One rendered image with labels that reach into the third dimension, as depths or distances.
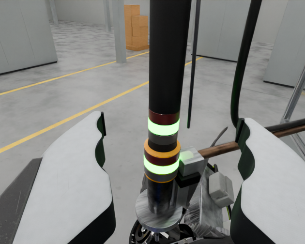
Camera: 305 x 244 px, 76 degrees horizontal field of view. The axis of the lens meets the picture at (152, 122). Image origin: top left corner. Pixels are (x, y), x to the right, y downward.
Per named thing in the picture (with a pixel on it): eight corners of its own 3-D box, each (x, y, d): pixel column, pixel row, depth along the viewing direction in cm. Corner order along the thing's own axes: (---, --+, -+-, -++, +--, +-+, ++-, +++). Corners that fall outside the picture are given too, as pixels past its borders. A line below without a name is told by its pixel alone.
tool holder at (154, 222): (179, 182, 34) (185, 137, 29) (202, 218, 29) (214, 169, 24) (129, 198, 31) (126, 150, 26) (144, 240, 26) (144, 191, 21)
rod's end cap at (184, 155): (187, 158, 28) (188, 147, 27) (194, 167, 26) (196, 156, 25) (174, 161, 27) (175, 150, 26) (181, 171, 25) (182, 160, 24)
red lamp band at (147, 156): (170, 139, 26) (170, 131, 26) (186, 160, 23) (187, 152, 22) (139, 146, 25) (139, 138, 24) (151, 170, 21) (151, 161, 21)
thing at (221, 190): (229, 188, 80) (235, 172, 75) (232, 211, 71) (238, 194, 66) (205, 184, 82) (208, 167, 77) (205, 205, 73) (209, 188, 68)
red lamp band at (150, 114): (171, 107, 23) (171, 98, 22) (185, 121, 20) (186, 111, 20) (144, 112, 22) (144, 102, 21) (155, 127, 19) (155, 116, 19)
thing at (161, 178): (168, 154, 28) (169, 147, 27) (184, 176, 24) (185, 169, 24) (139, 161, 26) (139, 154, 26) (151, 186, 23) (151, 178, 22)
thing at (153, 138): (169, 126, 24) (170, 117, 24) (182, 141, 22) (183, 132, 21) (144, 131, 23) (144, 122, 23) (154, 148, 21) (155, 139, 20)
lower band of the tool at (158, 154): (168, 156, 28) (170, 129, 25) (183, 178, 24) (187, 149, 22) (139, 163, 26) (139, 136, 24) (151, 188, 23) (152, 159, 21)
